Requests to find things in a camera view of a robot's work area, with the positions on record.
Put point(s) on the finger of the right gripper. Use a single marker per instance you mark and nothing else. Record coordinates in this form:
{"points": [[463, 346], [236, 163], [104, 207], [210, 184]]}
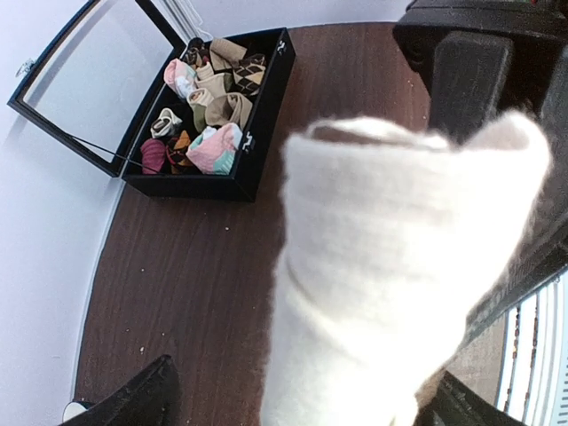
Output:
{"points": [[542, 252]]}

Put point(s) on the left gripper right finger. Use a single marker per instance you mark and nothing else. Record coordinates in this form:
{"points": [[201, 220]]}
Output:
{"points": [[447, 401]]}

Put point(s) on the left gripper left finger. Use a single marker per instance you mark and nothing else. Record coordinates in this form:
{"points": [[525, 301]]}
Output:
{"points": [[151, 397]]}

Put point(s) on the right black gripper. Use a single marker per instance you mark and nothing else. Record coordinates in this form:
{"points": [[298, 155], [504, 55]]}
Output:
{"points": [[478, 58]]}

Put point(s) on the cream and brown sock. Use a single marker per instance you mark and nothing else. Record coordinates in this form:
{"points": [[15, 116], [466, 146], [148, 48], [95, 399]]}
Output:
{"points": [[392, 237]]}

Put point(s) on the tan brown ribbed sock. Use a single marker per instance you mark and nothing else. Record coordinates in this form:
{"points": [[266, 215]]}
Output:
{"points": [[225, 54]]}

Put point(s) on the dark bowl white inside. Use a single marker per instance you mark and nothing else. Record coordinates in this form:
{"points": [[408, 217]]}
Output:
{"points": [[75, 408]]}

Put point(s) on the brown diamond rolled sock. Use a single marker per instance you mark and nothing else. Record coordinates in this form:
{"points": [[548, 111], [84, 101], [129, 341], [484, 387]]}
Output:
{"points": [[248, 74]]}

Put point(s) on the dark red rolled sock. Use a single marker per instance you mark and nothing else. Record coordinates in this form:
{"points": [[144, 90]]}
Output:
{"points": [[153, 153]]}

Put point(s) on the tan rolled sock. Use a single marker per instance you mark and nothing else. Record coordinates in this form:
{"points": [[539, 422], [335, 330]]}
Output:
{"points": [[207, 110]]}

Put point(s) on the orange sock piece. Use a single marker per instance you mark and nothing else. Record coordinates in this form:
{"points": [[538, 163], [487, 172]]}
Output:
{"points": [[176, 149]]}

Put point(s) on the pink mint rolled sock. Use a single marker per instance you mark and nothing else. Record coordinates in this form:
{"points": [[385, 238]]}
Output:
{"points": [[213, 152]]}

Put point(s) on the beige rolled sock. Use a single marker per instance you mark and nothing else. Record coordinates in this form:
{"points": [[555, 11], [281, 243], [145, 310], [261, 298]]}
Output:
{"points": [[217, 84]]}

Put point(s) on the cream brown rolled sock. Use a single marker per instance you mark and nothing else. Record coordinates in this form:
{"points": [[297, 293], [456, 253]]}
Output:
{"points": [[167, 124]]}

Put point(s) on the brown argyle rolled sock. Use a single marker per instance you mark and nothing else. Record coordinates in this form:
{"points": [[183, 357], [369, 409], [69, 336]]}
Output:
{"points": [[196, 54]]}

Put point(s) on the pink white rolled sock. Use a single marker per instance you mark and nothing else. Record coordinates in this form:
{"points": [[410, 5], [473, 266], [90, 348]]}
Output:
{"points": [[180, 77]]}

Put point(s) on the black glass box lid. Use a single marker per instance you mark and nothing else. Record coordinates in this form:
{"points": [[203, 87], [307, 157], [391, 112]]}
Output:
{"points": [[94, 85]]}

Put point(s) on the front aluminium rail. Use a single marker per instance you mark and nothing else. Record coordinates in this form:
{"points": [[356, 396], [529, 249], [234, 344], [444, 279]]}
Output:
{"points": [[533, 384]]}

